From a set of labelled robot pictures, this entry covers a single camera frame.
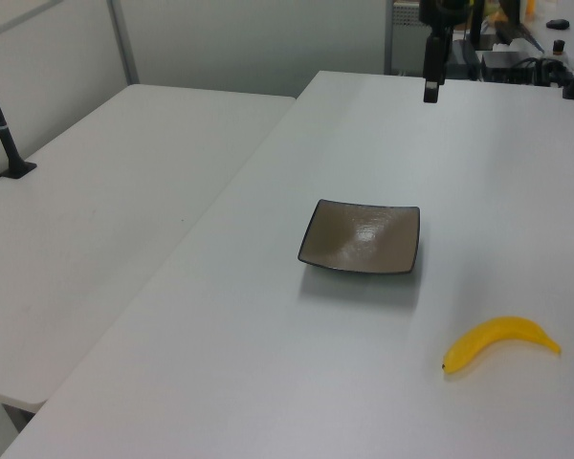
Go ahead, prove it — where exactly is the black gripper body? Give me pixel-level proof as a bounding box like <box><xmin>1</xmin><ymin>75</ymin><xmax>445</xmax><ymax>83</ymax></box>
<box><xmin>419</xmin><ymin>0</ymin><xmax>475</xmax><ymax>40</ymax></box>

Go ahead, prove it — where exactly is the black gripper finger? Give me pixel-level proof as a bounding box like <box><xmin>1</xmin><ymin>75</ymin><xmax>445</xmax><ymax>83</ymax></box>
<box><xmin>423</xmin><ymin>36</ymin><xmax>439</xmax><ymax>104</ymax></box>
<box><xmin>436</xmin><ymin>36</ymin><xmax>449</xmax><ymax>88</ymax></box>

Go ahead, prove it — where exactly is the yellow banana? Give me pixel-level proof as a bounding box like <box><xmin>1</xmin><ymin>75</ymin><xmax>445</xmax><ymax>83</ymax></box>
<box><xmin>441</xmin><ymin>316</ymin><xmax>563</xmax><ymax>376</ymax></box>

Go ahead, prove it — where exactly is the brown square ceramic plate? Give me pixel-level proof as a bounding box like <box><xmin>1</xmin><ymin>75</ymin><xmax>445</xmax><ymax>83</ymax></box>
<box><xmin>297</xmin><ymin>198</ymin><xmax>422</xmax><ymax>276</ymax></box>

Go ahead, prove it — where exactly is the thin black pole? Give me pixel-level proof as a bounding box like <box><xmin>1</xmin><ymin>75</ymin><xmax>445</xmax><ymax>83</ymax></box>
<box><xmin>468</xmin><ymin>0</ymin><xmax>485</xmax><ymax>51</ymax></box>

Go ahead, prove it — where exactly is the white perforated cabinet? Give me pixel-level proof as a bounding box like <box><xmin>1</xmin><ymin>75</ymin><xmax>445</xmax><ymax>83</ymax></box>
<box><xmin>384</xmin><ymin>0</ymin><xmax>428</xmax><ymax>77</ymax></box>

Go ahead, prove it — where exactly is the white side table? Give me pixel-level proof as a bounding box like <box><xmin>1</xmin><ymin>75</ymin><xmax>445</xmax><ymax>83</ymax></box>
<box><xmin>0</xmin><ymin>83</ymin><xmax>298</xmax><ymax>415</ymax></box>

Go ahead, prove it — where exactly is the black pole with white band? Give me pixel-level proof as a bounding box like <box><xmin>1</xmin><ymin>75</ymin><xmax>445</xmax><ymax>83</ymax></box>
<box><xmin>0</xmin><ymin>50</ymin><xmax>38</xmax><ymax>181</ymax></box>

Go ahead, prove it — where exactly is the black cable bundle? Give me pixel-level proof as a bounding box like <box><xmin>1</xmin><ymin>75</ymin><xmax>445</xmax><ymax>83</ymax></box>
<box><xmin>519</xmin><ymin>55</ymin><xmax>571</xmax><ymax>89</ymax></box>

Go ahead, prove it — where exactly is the grey partition frame post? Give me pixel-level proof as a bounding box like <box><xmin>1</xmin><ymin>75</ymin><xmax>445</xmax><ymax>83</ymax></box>
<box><xmin>106</xmin><ymin>0</ymin><xmax>141</xmax><ymax>86</ymax></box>

